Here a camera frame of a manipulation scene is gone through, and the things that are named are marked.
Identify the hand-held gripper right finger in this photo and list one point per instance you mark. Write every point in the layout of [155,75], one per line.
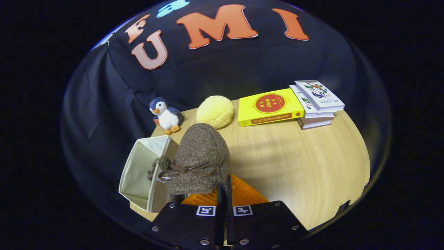
[230,222]

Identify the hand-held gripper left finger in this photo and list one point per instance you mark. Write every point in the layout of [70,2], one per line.
[219,222]

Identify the brown fuzzy shoe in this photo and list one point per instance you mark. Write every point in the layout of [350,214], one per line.
[201,149]
[151,174]

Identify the beige fabric storage box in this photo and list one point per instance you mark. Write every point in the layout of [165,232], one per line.
[138,166]

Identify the yellow bun-shaped plush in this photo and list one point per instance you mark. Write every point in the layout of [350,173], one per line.
[215,111]

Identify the penguin plush toy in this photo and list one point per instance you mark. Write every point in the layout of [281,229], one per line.
[168,118]

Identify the yellow book with red circle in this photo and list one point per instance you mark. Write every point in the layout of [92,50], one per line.
[267,106]

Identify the brown book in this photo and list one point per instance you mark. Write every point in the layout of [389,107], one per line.
[315,122]

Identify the white floral cover book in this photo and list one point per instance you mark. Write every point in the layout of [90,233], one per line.
[319,93]

